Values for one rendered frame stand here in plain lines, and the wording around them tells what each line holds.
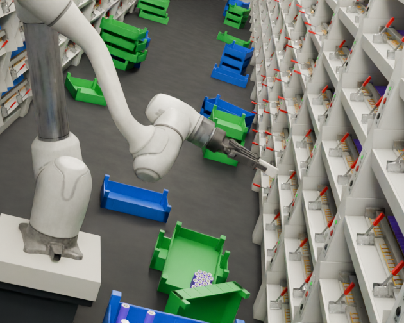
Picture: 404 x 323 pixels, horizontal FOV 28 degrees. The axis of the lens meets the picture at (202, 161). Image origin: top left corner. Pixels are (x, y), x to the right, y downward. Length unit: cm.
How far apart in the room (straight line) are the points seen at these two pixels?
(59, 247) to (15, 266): 16
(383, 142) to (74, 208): 92
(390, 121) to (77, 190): 93
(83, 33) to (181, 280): 113
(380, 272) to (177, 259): 141
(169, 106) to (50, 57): 39
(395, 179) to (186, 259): 142
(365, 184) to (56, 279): 92
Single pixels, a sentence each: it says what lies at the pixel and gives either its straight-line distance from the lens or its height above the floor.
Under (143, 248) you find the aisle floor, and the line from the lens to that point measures 329.
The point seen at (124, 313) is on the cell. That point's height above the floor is 53.
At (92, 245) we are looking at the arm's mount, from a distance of 260.
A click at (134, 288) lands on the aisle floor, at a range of 298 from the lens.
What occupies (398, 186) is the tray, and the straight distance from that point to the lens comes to 183.
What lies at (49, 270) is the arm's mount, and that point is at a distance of 238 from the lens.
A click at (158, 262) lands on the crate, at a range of 314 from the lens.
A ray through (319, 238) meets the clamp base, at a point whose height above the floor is 55.
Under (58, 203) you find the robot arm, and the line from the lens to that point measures 240.
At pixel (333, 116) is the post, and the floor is 82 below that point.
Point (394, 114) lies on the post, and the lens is 208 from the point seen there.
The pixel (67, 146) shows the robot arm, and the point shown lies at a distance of 256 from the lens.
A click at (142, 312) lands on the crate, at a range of 178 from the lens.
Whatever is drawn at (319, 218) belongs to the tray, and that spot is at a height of 55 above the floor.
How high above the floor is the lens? 140
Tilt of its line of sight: 18 degrees down
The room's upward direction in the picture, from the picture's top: 19 degrees clockwise
